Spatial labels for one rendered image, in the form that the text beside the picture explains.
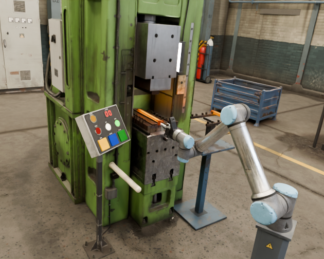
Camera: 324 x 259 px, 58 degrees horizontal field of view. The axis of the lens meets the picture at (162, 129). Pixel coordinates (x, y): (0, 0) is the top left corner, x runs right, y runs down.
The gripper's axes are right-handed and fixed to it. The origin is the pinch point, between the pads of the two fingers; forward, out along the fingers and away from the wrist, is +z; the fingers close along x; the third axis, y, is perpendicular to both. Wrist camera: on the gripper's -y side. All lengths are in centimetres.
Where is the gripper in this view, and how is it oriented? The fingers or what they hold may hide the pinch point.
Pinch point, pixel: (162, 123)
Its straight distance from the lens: 241.9
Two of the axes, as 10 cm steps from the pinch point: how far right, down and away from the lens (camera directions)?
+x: 8.2, -1.4, 5.6
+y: -1.1, 9.2, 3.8
